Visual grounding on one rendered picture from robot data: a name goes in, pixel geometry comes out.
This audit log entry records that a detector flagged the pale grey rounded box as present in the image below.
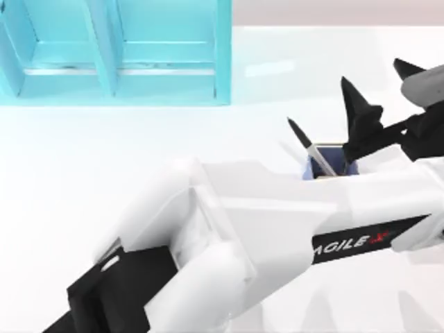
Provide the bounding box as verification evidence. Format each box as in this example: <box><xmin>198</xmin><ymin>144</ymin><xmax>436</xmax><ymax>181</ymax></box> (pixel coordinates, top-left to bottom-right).
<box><xmin>400</xmin><ymin>63</ymin><xmax>444</xmax><ymax>107</ymax></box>

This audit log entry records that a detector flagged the blue square pen holder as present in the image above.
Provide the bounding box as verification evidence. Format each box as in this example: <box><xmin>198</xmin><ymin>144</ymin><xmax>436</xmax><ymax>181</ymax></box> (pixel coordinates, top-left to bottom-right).
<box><xmin>300</xmin><ymin>141</ymin><xmax>362</xmax><ymax>182</ymax></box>

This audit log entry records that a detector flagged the black and white pen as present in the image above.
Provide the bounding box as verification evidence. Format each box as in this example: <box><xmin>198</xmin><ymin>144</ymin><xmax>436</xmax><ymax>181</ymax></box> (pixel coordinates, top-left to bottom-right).
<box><xmin>287</xmin><ymin>117</ymin><xmax>338</xmax><ymax>178</ymax></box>

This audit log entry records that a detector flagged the light blue rack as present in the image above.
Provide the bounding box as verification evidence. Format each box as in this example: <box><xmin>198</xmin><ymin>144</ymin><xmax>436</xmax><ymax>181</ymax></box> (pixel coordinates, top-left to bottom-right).
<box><xmin>0</xmin><ymin>0</ymin><xmax>232</xmax><ymax>107</ymax></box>

